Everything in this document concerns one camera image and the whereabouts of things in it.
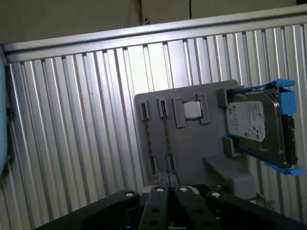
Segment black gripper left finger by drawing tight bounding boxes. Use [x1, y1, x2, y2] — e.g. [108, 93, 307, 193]
[31, 171, 170, 230]

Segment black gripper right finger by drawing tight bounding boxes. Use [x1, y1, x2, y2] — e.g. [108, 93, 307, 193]
[169, 171, 307, 230]

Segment RAM memory stick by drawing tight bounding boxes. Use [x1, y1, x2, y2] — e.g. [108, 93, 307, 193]
[160, 100, 175, 171]
[142, 103, 156, 174]

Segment grey parts rack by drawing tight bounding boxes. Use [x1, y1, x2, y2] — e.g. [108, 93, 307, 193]
[134, 79, 257, 201]

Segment silver CPU chip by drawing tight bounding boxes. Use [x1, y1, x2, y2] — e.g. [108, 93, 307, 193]
[183, 100, 202, 119]

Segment hard disk in blue carrier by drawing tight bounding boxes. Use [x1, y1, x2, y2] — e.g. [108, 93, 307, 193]
[222, 78, 307, 177]

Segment pale blue teach pendant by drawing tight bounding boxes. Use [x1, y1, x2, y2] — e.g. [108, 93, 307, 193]
[0, 51, 12, 180]

